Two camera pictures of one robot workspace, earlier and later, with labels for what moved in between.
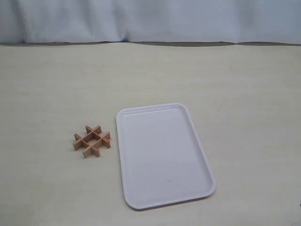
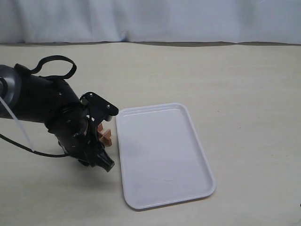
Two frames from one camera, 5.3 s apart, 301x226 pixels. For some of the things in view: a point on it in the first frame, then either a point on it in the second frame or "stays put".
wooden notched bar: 89,130 to 100,128
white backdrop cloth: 240,21 stays put
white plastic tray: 163,160 stays put
